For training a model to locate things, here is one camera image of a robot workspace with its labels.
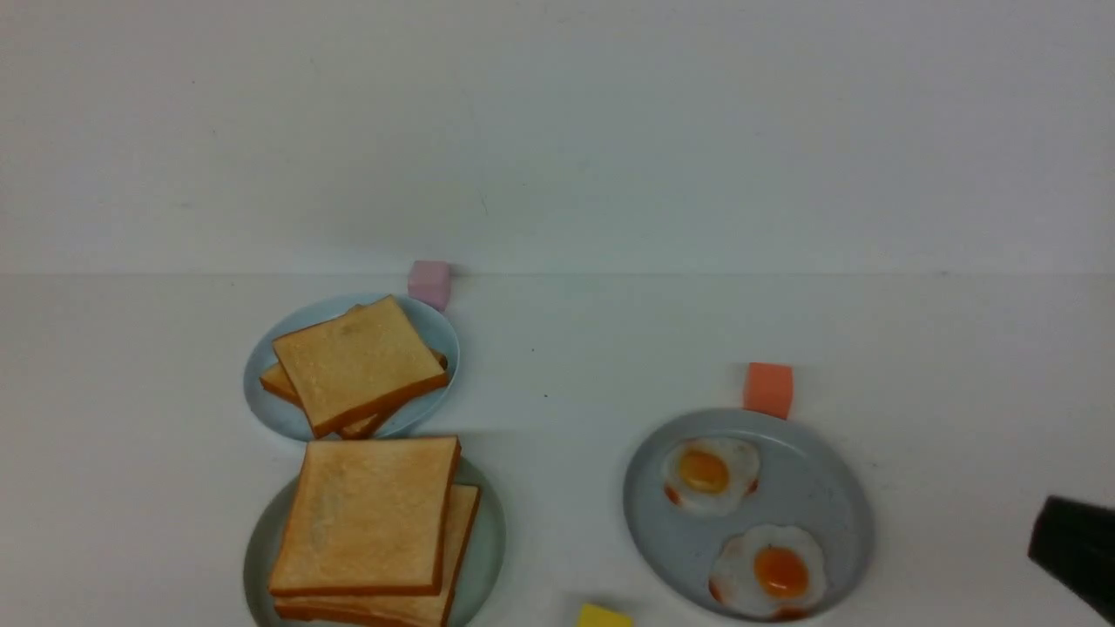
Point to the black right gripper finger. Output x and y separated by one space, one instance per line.
1073 542

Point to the grey egg plate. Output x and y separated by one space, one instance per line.
804 482

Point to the front fried egg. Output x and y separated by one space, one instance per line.
769 572

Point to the fried egg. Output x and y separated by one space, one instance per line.
711 476
769 572

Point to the orange foam cube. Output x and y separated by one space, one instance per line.
769 389

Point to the back fried egg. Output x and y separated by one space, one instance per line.
711 476

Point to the yellow foam cube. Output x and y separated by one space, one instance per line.
592 615

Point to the green empty plate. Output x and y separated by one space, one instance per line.
478 576

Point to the pink foam cube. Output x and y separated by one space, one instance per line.
429 281

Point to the light blue bread plate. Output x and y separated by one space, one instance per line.
435 326

